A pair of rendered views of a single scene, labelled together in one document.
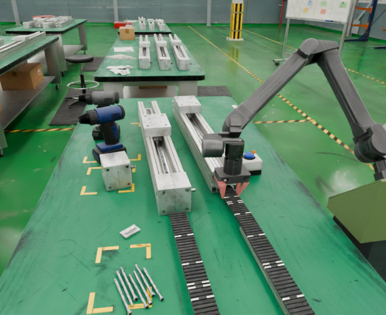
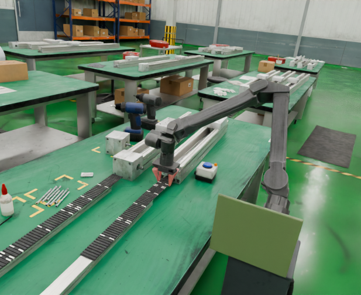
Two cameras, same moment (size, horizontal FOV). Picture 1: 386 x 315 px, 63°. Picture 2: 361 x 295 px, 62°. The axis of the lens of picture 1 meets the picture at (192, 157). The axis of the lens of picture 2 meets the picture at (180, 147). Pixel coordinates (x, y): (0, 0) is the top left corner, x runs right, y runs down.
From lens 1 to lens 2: 0.80 m
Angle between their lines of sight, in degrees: 31
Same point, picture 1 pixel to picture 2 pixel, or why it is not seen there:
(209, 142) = (151, 135)
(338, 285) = (151, 255)
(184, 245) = (95, 189)
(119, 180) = (114, 149)
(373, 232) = (219, 242)
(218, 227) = (133, 195)
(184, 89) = (268, 119)
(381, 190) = (219, 203)
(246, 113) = (184, 123)
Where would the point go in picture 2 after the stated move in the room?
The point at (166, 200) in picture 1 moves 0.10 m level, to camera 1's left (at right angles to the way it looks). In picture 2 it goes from (117, 165) to (102, 158)
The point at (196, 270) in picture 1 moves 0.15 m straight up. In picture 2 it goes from (82, 201) to (81, 164)
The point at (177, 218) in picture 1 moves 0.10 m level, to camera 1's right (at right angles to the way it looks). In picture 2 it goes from (113, 178) to (130, 187)
